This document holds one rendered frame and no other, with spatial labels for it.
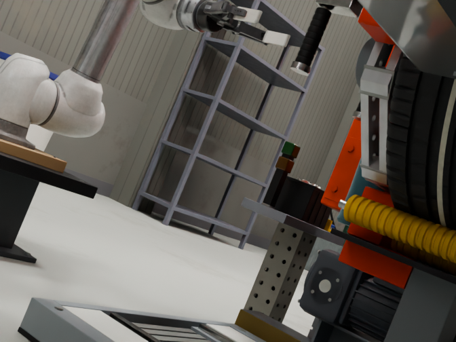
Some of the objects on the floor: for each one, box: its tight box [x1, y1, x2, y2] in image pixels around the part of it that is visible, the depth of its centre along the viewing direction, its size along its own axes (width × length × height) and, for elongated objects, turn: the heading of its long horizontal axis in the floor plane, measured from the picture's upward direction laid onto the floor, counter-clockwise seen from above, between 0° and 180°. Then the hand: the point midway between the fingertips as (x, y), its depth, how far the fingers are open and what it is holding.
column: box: [244, 222, 317, 324], centre depth 229 cm, size 10×10×42 cm
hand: (269, 28), depth 158 cm, fingers open, 12 cm apart
